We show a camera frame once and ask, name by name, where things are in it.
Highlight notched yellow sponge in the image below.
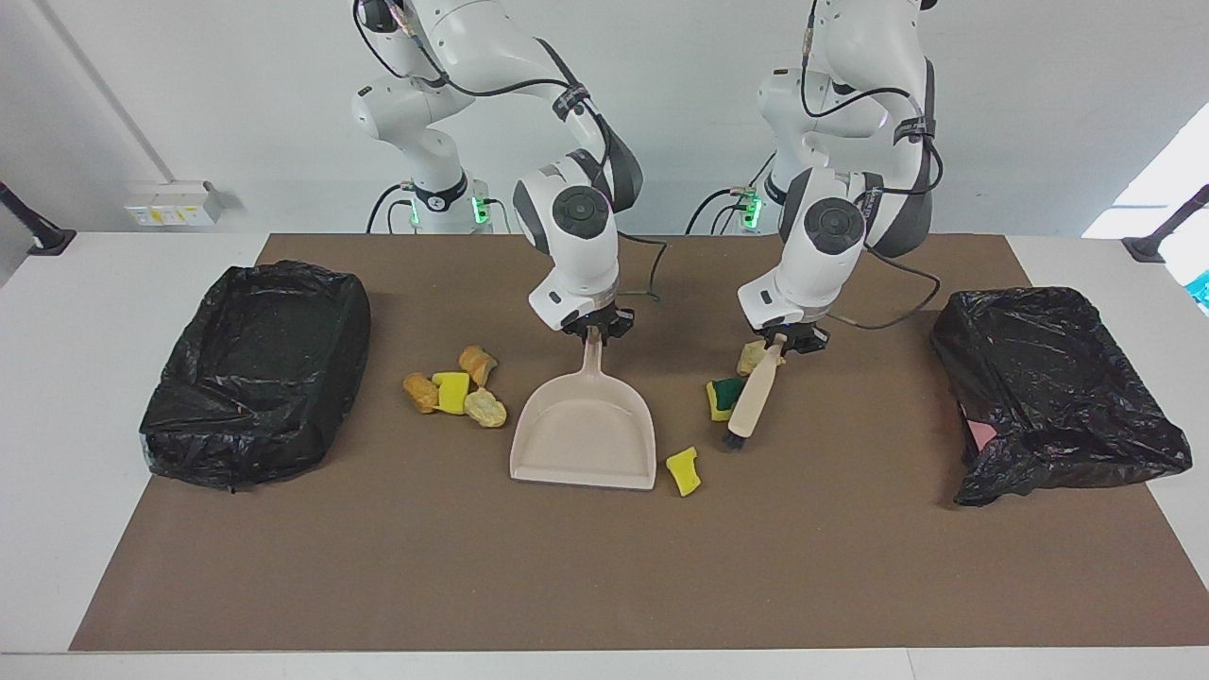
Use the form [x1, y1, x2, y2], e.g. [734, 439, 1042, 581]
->
[667, 447, 702, 497]

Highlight black bag bin pink rim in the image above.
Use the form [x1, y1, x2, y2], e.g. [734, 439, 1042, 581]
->
[929, 286, 1194, 508]

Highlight white wall socket box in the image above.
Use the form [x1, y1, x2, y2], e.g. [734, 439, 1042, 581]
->
[126, 181, 224, 226]

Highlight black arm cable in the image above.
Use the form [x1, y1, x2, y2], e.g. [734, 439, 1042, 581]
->
[354, 0, 669, 305]
[803, 0, 944, 332]

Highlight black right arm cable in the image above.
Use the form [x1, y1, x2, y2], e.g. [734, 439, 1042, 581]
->
[354, 0, 669, 305]

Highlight beige plastic dustpan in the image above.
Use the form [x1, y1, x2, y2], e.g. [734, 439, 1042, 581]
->
[509, 326, 657, 491]

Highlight pale flaky bread piece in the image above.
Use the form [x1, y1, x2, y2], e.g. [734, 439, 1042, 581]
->
[464, 388, 508, 428]

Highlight black bag lined bin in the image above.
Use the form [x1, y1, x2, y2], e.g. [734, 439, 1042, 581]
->
[139, 262, 372, 493]

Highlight black base cable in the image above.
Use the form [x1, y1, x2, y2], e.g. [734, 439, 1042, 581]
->
[687, 151, 777, 235]
[366, 182, 417, 234]

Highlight black right base cable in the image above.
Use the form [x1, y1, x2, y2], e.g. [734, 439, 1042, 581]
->
[366, 182, 417, 234]

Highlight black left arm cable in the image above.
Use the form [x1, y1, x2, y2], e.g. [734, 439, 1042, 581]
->
[803, 0, 944, 332]

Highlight yellow green sponge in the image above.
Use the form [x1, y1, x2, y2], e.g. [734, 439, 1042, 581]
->
[706, 378, 747, 422]

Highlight pale bread chunk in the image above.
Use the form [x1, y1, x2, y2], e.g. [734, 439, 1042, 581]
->
[737, 340, 787, 377]

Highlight brown table mat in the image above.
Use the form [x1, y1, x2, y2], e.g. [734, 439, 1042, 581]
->
[69, 233, 1209, 653]

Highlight black stand clamp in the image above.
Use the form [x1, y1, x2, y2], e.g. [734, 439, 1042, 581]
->
[1122, 184, 1209, 264]
[0, 179, 77, 256]

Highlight black left base cable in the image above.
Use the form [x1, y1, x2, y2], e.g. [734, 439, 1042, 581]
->
[687, 151, 777, 235]

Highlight beige brush black bristles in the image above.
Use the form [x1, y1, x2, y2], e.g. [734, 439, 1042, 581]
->
[723, 332, 787, 451]

